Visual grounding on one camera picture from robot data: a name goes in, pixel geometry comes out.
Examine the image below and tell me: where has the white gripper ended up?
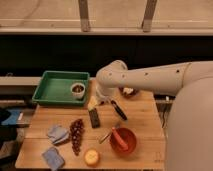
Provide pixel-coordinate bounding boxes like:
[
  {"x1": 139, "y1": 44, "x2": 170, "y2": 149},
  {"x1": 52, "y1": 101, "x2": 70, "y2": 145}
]
[{"x1": 87, "y1": 84, "x2": 114, "y2": 110}]

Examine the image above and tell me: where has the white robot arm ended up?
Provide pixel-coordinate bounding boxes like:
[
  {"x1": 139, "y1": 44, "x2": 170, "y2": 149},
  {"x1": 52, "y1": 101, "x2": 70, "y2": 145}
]
[{"x1": 95, "y1": 60, "x2": 213, "y2": 171}]

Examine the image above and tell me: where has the green plastic tray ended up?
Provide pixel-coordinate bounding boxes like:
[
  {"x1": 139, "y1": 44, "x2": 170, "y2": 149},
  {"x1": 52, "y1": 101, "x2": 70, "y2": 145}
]
[{"x1": 32, "y1": 71, "x2": 90, "y2": 106}]

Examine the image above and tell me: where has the black rectangular block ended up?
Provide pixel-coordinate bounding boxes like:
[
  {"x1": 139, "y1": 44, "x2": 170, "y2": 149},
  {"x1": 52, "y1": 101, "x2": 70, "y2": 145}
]
[{"x1": 89, "y1": 108, "x2": 100, "y2": 128}]

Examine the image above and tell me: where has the bunch of dark grapes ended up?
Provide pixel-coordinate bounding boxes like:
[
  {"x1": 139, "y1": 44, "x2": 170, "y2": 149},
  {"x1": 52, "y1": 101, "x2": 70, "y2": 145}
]
[{"x1": 70, "y1": 119, "x2": 84, "y2": 156}]

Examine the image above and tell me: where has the metal spoon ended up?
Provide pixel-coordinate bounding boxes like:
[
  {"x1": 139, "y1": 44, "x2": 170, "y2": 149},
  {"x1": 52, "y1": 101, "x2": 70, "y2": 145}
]
[{"x1": 98, "y1": 123, "x2": 120, "y2": 144}]

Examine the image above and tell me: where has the dark red bowl with food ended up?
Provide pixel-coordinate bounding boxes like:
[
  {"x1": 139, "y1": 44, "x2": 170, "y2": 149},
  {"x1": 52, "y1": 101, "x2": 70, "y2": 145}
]
[{"x1": 119, "y1": 87, "x2": 138, "y2": 98}]

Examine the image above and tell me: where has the red spatula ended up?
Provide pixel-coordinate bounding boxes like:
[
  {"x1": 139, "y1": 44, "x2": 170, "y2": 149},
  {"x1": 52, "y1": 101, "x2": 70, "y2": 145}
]
[{"x1": 112, "y1": 128, "x2": 128, "y2": 151}]

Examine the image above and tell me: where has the crumpled blue cloth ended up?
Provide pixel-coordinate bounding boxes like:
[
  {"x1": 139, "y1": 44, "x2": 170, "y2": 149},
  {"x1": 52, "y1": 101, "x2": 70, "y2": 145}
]
[{"x1": 47, "y1": 125, "x2": 69, "y2": 145}]

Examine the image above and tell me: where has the yellow round fruit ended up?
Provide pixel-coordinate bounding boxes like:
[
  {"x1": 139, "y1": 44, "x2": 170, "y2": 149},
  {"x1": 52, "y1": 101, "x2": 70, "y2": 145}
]
[{"x1": 84, "y1": 149, "x2": 100, "y2": 167}]

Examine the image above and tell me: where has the blue object at left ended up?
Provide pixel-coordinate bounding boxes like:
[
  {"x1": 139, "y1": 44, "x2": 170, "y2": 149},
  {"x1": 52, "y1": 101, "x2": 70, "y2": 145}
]
[{"x1": 0, "y1": 108, "x2": 23, "y2": 126}]

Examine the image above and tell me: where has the left metal post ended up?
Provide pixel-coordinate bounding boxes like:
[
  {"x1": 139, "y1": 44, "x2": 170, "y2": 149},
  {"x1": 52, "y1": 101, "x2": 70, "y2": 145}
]
[{"x1": 78, "y1": 0, "x2": 90, "y2": 32}]

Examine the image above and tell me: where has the metal post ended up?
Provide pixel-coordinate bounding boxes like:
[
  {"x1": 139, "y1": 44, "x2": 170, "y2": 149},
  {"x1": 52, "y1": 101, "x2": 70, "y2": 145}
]
[
  {"x1": 78, "y1": 0, "x2": 90, "y2": 32},
  {"x1": 142, "y1": 0, "x2": 157, "y2": 32}
]

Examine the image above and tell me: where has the right metal post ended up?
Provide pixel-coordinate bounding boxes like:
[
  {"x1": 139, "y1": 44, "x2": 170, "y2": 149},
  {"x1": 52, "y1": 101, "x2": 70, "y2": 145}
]
[{"x1": 142, "y1": 0, "x2": 157, "y2": 32}]

